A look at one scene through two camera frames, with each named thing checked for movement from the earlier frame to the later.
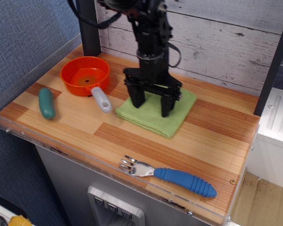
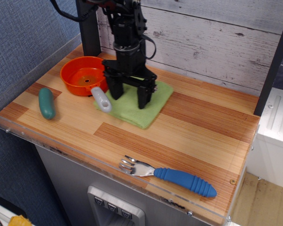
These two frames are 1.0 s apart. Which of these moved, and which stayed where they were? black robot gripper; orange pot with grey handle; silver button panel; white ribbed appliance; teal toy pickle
Moved: black robot gripper
Stayed: silver button panel; orange pot with grey handle; teal toy pickle; white ribbed appliance
